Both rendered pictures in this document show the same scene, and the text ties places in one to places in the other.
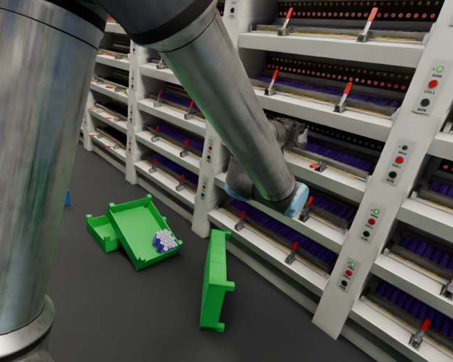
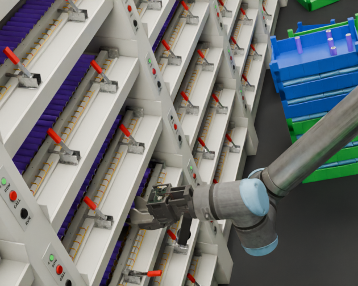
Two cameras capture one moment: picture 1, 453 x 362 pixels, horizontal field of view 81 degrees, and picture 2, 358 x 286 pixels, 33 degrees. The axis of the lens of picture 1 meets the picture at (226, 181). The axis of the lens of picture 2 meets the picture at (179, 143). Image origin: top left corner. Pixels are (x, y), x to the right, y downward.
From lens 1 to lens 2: 1.70 m
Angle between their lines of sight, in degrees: 88
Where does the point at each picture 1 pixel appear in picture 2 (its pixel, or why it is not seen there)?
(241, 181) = (273, 219)
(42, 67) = not seen: outside the picture
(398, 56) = (133, 75)
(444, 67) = (149, 58)
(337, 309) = (223, 248)
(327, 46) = (109, 117)
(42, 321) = not seen: outside the picture
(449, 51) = (144, 48)
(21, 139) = not seen: outside the picture
